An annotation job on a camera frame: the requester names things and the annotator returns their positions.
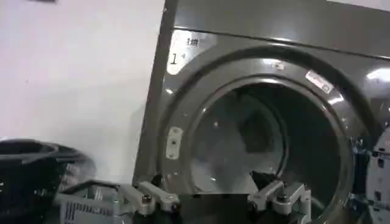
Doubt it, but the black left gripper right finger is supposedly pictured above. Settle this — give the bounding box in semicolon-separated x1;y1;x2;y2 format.
247;170;312;224

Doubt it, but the grey dryer with round opening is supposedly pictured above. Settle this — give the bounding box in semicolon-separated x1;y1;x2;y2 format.
132;0;390;224

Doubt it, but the round dryer door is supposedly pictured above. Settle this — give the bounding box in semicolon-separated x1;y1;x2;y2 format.
350;127;390;224

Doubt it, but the grey slotted laundry basket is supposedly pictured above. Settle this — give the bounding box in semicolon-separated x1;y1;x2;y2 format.
53;179;138;224

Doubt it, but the pale grey garment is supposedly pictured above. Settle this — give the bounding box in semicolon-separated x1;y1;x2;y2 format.
192;133;286;193

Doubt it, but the black plastic basket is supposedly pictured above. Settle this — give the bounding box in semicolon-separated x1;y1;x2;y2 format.
0;138;97;224

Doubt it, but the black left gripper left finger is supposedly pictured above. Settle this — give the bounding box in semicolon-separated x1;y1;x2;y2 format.
120;175;183;215

